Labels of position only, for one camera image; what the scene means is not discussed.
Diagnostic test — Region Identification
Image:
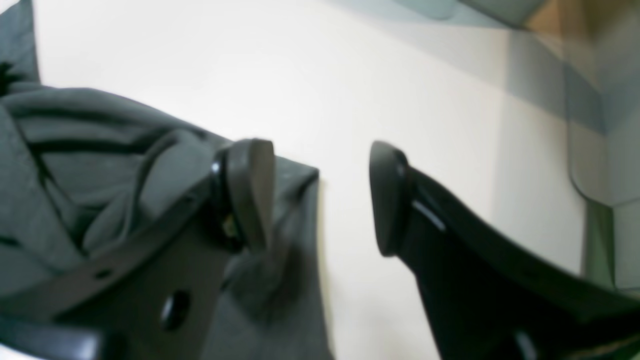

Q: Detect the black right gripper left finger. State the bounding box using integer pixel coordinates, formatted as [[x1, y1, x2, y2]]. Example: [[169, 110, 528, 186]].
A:
[[1, 138, 275, 360]]

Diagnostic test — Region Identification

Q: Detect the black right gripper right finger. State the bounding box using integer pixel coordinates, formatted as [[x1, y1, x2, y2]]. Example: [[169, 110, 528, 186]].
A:
[[369, 141, 640, 360]]

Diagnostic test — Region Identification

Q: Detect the grey t-shirt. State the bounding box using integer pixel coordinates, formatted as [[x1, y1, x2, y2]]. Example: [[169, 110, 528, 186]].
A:
[[1, 0, 334, 360]]

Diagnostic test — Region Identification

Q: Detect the clear floor mat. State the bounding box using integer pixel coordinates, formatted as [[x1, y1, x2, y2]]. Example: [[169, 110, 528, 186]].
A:
[[402, 0, 639, 294]]

